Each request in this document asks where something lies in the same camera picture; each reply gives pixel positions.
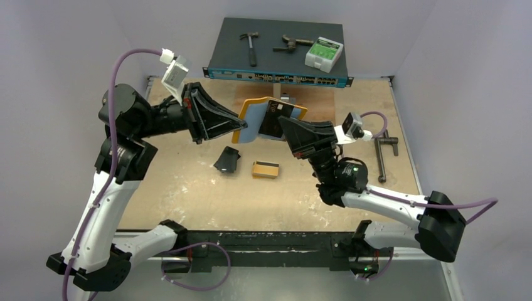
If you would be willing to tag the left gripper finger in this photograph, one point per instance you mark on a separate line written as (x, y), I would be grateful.
(214, 125)
(209, 109)

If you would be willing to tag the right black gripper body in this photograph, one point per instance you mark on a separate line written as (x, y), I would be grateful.
(315, 148)

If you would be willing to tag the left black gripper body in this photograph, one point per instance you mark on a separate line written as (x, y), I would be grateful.
(184, 117)

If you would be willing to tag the single black VIP card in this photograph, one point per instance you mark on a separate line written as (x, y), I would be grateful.
(270, 126)

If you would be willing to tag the black credit card stack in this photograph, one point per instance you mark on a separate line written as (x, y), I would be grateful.
(227, 161)

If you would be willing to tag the orange leather card holder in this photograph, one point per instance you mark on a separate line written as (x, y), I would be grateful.
(253, 111)

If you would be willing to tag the gold credit card stack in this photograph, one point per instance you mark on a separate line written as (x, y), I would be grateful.
(268, 170)

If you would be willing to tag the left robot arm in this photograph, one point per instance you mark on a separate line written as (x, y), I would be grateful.
(154, 242)

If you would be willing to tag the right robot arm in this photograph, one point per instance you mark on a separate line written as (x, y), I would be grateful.
(431, 223)

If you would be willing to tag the plywood board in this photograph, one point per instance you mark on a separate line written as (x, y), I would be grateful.
(318, 100)

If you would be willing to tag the small hammer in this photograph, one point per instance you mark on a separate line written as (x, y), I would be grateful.
(252, 58)

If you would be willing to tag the white green electronic box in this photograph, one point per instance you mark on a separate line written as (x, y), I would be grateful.
(323, 54)

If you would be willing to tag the brass clamp tool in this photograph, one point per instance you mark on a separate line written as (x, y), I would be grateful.
(291, 44)

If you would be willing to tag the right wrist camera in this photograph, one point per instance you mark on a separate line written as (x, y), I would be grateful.
(351, 130)

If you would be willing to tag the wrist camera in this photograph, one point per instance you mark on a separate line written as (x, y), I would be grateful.
(351, 130)
(176, 72)

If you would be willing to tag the metal stand bracket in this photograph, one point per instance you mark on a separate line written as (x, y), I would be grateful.
(285, 97)

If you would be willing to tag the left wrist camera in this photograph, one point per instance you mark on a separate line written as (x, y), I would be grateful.
(176, 72)

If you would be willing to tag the blue network switch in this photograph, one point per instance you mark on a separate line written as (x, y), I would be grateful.
(229, 60)

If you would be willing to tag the aluminium frame rail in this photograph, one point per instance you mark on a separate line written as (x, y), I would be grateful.
(122, 163)

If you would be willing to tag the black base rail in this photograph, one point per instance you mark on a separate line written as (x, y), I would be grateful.
(336, 251)

